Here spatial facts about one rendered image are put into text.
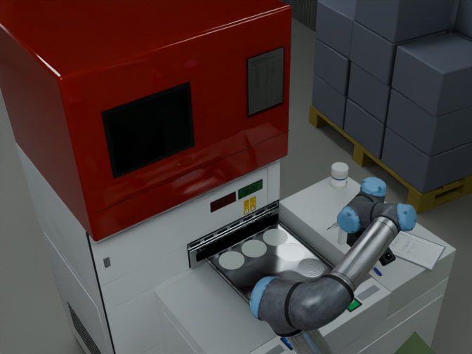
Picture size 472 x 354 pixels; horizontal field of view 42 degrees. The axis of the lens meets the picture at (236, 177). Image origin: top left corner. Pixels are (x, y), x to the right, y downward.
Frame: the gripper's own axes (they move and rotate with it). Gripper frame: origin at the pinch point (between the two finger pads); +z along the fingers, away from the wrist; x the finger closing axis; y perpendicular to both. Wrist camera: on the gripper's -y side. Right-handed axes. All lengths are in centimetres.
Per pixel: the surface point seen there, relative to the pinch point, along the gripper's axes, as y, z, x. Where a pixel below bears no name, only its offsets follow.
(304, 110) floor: 229, 110, -177
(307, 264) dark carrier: 28.4, 19.9, 0.3
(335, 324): -2.7, 13.8, 15.4
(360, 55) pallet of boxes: 159, 30, -160
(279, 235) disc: 47, 20, -2
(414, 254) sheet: 3.4, 13.0, -29.8
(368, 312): -4.1, 16.5, 1.1
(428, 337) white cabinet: -4, 61, -41
